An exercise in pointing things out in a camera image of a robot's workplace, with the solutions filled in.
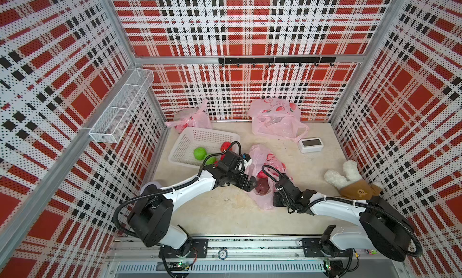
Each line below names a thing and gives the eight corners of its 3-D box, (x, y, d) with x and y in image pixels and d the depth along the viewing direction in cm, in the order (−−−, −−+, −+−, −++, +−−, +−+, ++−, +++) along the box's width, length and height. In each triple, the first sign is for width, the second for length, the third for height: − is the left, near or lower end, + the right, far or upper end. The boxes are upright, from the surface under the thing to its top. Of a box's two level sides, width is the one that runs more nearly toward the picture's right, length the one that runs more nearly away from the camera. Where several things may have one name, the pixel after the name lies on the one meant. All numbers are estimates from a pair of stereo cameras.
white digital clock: (301, 153, 107) (303, 149, 103) (296, 143, 112) (298, 138, 108) (323, 151, 108) (326, 146, 104) (318, 140, 113) (320, 136, 109)
